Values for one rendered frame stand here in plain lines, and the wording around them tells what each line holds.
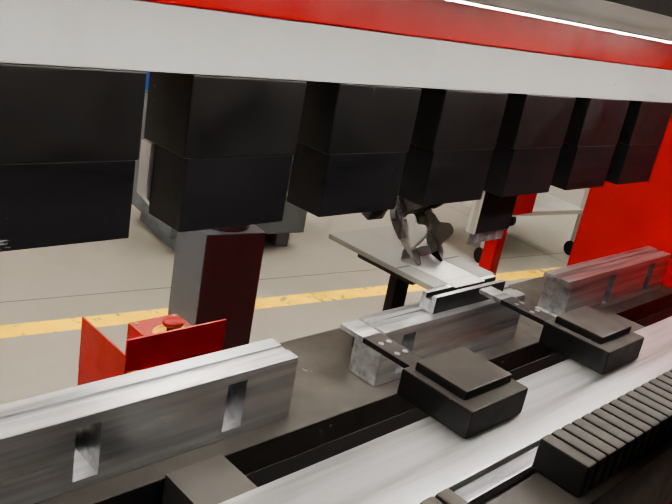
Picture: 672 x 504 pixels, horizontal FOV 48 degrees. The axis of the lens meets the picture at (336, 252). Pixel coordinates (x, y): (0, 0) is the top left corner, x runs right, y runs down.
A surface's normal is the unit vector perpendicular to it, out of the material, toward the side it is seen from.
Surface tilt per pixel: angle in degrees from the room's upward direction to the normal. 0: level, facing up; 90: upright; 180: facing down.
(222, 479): 0
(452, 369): 0
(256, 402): 90
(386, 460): 0
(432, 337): 90
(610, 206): 90
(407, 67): 90
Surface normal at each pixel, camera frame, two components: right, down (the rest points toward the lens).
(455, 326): 0.68, 0.36
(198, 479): 0.18, -0.93
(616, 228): -0.72, 0.11
